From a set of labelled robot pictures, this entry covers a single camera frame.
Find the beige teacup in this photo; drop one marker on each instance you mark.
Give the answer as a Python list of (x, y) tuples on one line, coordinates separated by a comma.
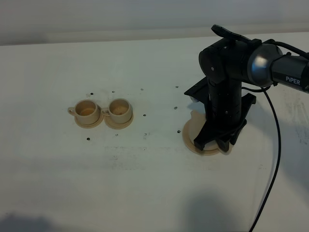
[(86, 112), (119, 111)]

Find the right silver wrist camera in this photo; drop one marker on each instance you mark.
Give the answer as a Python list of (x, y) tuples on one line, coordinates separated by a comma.
[(199, 91)]

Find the right beige teacup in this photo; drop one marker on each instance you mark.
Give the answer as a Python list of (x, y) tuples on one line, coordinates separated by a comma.
[(119, 111)]

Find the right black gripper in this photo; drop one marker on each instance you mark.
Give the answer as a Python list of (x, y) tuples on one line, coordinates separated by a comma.
[(226, 110)]

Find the right teacup saucer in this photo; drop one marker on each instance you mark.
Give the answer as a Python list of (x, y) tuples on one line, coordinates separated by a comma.
[(117, 126)]

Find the left teacup saucer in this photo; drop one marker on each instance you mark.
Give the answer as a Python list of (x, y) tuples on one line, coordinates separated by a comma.
[(91, 125)]

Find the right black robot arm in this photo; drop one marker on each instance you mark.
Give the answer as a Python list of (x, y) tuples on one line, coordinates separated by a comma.
[(232, 61)]

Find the left beige teacup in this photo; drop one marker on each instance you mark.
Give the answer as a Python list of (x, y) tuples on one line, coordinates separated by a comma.
[(86, 112)]

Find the teacup saucer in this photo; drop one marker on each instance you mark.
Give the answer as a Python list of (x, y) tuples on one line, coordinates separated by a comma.
[(117, 126), (91, 125)]

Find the beige ceramic teapot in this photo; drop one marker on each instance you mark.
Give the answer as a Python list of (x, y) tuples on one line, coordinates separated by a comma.
[(196, 124)]

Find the beige teapot saucer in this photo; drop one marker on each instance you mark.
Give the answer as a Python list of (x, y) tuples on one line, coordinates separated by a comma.
[(210, 149)]

